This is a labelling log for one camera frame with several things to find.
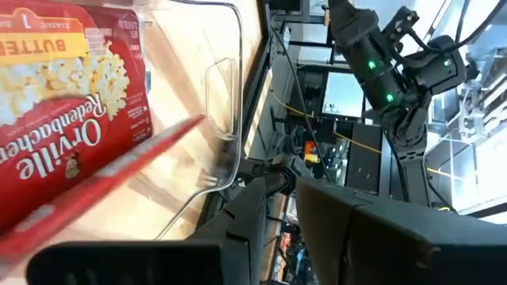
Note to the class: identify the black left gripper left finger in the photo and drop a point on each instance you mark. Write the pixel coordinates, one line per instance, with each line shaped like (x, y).
(138, 263)

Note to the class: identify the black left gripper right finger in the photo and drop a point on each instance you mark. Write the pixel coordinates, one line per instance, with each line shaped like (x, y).
(396, 245)

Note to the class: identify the red Orville popcorn bag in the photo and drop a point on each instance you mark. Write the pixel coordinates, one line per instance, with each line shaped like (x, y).
(59, 99)
(119, 166)

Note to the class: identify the clear plastic basket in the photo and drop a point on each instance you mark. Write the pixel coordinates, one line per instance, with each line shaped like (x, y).
(222, 99)

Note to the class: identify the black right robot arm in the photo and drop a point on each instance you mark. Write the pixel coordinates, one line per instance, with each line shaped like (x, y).
(376, 79)

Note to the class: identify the black cabinet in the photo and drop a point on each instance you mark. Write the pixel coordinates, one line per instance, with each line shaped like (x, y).
(364, 158)

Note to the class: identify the orange yellow tool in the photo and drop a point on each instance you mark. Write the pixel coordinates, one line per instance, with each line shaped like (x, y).
(311, 152)

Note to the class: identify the computer monitor screen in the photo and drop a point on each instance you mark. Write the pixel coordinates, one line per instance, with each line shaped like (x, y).
(342, 95)

